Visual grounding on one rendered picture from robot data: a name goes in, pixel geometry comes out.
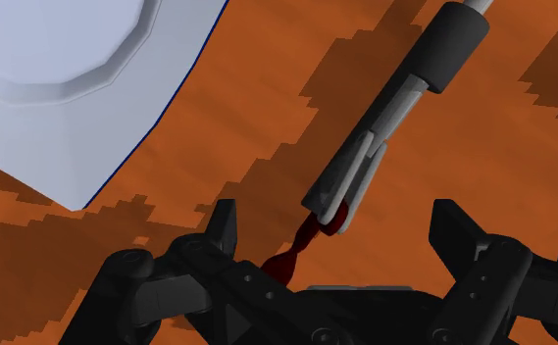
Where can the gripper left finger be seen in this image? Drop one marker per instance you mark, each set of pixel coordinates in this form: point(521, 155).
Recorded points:
point(197, 291)

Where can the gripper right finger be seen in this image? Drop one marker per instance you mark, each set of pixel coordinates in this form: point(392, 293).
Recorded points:
point(493, 282)

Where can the white plate with blue rim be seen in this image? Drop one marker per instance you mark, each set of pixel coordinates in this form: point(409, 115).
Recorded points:
point(54, 114)

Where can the black grey kitchen tool, red tip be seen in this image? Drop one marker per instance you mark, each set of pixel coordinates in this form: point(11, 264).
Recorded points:
point(446, 48)

